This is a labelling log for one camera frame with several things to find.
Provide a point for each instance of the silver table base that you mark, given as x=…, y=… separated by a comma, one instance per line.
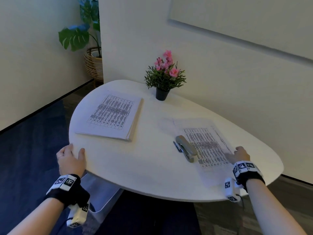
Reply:
x=102, y=193

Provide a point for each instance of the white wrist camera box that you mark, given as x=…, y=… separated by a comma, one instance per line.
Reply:
x=78, y=216
x=231, y=189

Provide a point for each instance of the pink flower plant black pot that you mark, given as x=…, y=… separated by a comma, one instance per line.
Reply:
x=165, y=78

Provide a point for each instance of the stack of printed papers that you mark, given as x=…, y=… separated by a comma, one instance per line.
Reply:
x=110, y=115

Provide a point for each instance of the green monstera plant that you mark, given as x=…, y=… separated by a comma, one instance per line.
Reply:
x=74, y=37

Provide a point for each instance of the woven wicker basket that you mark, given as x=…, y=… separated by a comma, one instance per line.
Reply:
x=94, y=63

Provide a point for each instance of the white rounded table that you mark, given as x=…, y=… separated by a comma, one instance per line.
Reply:
x=151, y=163

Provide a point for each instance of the white wall board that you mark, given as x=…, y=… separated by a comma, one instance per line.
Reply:
x=244, y=19

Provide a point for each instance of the person's left forearm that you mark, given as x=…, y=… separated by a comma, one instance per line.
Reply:
x=41, y=217

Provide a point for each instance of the person's right hand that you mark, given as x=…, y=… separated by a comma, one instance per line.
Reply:
x=240, y=155

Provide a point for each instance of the loose printed paper sheets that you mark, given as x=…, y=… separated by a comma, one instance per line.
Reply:
x=207, y=146

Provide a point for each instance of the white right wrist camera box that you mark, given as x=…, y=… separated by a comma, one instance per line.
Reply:
x=231, y=189

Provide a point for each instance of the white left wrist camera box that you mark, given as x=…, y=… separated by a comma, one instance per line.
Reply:
x=78, y=216

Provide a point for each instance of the person's right thumb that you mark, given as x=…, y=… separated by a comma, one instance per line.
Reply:
x=230, y=158

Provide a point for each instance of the person's right forearm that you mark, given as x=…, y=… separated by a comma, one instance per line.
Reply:
x=271, y=210

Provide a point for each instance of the dark blue carpet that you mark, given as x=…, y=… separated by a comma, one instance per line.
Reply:
x=27, y=156

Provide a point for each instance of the grey stapler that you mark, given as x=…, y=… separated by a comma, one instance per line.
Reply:
x=187, y=148

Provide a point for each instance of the person's left thumb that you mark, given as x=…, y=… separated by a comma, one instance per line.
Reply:
x=82, y=156

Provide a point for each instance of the person's left hand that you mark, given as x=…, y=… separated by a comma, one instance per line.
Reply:
x=69, y=162

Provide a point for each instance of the dark blue pen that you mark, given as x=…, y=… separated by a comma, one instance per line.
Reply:
x=177, y=146

